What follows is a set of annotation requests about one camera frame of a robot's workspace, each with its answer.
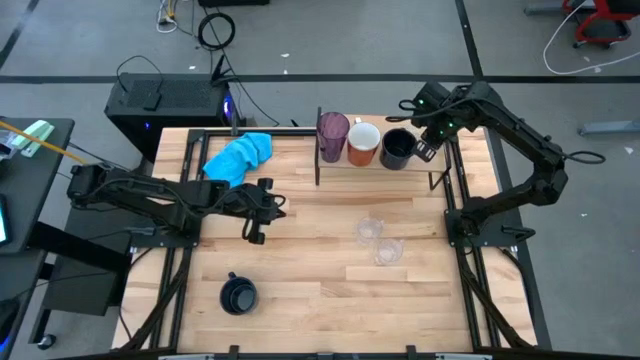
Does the mint green desk item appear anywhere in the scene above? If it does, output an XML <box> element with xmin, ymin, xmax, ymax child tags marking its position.
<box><xmin>12</xmin><ymin>119</ymin><xmax>55</xmax><ymax>159</ymax></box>

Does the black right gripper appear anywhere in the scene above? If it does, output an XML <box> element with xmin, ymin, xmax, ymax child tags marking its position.
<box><xmin>409</xmin><ymin>81</ymin><xmax>469</xmax><ymax>164</ymax></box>

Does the small dark blue mug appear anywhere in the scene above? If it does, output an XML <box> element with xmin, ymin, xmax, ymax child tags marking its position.
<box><xmin>219</xmin><ymin>271</ymin><xmax>259</xmax><ymax>317</ymax></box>

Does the white floor cable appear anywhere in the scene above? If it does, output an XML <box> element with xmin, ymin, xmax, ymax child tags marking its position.
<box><xmin>542</xmin><ymin>0</ymin><xmax>640</xmax><ymax>76</ymax></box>

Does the purple plastic tumbler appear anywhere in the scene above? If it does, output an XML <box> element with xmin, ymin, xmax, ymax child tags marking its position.
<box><xmin>315</xmin><ymin>111</ymin><xmax>351</xmax><ymax>164</ymax></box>

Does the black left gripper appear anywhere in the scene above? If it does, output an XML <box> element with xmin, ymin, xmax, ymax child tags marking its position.
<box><xmin>227</xmin><ymin>177</ymin><xmax>287</xmax><ymax>246</ymax></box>

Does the grey metal foot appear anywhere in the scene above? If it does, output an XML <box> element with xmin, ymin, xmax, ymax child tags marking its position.
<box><xmin>578</xmin><ymin>118</ymin><xmax>640</xmax><ymax>138</ymax></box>

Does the black computer tower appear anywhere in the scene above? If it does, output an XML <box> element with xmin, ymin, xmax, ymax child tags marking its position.
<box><xmin>103</xmin><ymin>72</ymin><xmax>236</xmax><ymax>164</ymax></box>

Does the large black mug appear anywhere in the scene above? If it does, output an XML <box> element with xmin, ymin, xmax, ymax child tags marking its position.
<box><xmin>378</xmin><ymin>127</ymin><xmax>419</xmax><ymax>171</ymax></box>

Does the coiled black cable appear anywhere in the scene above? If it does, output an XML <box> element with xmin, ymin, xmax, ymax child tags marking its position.
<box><xmin>197</xmin><ymin>11</ymin><xmax>237</xmax><ymax>52</ymax></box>

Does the black desk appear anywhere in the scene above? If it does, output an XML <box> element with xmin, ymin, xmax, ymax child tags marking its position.
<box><xmin>0</xmin><ymin>117</ymin><xmax>76</xmax><ymax>256</ymax></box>

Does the clear glass cup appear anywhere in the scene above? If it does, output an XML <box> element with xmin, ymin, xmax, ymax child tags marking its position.
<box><xmin>372</xmin><ymin>237</ymin><xmax>405</xmax><ymax>266</ymax></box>
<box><xmin>355</xmin><ymin>216</ymin><xmax>385</xmax><ymax>246</ymax></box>

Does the orange mug white inside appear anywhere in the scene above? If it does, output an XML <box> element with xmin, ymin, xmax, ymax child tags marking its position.
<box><xmin>346</xmin><ymin>121</ymin><xmax>382</xmax><ymax>168</ymax></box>

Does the blue cloth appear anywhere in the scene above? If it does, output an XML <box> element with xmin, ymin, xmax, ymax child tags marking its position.
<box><xmin>201</xmin><ymin>131</ymin><xmax>274</xmax><ymax>189</ymax></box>

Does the black floor box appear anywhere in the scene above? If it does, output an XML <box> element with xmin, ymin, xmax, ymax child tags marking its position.
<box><xmin>42</xmin><ymin>257</ymin><xmax>124</xmax><ymax>317</ymax></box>

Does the black metal rig frame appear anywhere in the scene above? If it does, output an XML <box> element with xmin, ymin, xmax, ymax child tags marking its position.
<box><xmin>112</xmin><ymin>127</ymin><xmax>551</xmax><ymax>360</ymax></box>

